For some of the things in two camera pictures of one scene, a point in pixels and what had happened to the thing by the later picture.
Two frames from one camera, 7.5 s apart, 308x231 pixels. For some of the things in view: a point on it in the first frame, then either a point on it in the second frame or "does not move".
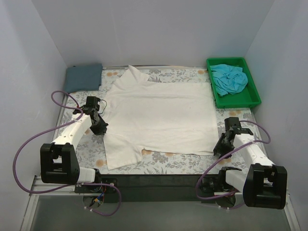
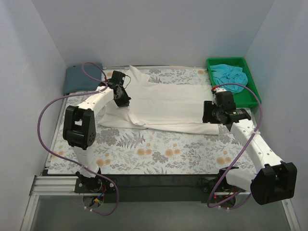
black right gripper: [224, 143] -> [207, 111]
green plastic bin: [249, 96] does not move
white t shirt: [169, 117] does not move
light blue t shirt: [228, 79] does not move
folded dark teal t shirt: [83, 78] does not move
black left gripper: [98, 125] -> [122, 96]
